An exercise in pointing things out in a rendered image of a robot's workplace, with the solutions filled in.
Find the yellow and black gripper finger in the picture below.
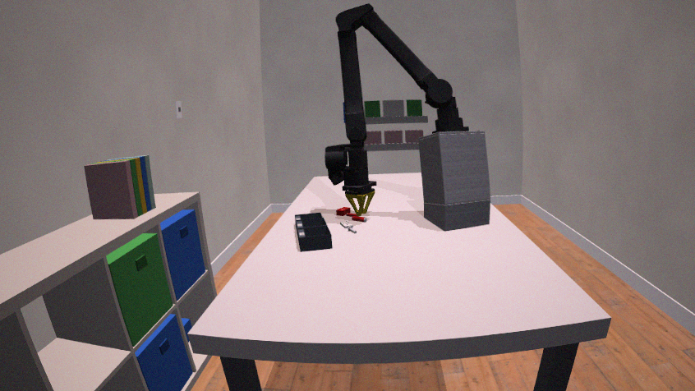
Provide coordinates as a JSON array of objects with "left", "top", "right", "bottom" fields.
[
  {"left": 357, "top": 191, "right": 375, "bottom": 214},
  {"left": 345, "top": 194, "right": 366, "bottom": 216}
]

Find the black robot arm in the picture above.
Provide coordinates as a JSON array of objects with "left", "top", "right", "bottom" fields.
[{"left": 325, "top": 3, "right": 469, "bottom": 186}]

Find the dark grey open-top bin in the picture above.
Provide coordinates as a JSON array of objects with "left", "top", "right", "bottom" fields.
[{"left": 295, "top": 213, "right": 333, "bottom": 252}]

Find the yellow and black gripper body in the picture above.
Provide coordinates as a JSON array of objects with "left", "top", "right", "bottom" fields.
[{"left": 343, "top": 166, "right": 376, "bottom": 195}]

